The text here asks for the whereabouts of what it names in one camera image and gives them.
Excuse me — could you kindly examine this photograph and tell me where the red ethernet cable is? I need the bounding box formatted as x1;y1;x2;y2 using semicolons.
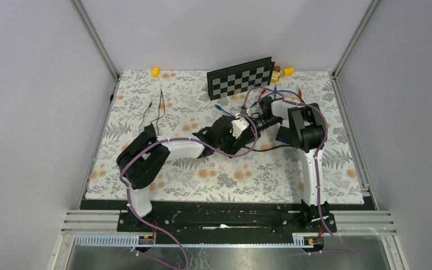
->
256;88;306;107

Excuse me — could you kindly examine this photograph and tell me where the black ethernet cable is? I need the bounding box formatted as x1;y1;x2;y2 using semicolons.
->
244;144;295;153

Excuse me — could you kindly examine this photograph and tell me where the small toy figure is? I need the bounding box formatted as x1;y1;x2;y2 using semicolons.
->
271;66;281;84

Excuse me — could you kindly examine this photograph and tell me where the checkerboard calibration board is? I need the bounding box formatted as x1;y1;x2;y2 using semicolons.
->
206;57;275;101

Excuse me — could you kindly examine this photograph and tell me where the yellow block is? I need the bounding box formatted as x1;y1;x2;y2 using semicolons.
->
151;67;160;78
282;67;295;77

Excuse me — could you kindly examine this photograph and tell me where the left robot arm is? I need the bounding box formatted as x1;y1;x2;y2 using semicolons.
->
116;115;259;231

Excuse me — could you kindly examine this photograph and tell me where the yellow block right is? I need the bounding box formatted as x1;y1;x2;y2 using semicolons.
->
282;67;295;77

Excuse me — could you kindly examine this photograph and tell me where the black ribbed network switch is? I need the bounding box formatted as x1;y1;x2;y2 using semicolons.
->
276;126;293;146

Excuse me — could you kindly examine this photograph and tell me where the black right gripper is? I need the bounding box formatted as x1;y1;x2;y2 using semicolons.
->
241;116;281;147

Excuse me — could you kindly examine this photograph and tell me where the thin black power cable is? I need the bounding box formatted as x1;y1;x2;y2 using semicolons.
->
138;88;167;136

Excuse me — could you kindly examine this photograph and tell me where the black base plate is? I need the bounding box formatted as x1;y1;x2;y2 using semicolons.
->
80;197;375;244

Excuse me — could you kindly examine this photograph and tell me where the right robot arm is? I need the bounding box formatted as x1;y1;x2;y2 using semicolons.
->
255;96;327;208

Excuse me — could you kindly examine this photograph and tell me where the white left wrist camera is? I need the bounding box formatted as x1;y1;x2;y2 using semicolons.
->
231;118;250;139

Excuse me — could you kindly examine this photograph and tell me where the yellow block left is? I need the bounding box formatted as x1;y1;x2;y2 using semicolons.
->
151;67;160;78

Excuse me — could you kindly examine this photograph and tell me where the floral patterned table mat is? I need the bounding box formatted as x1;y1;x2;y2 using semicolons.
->
85;70;363;204

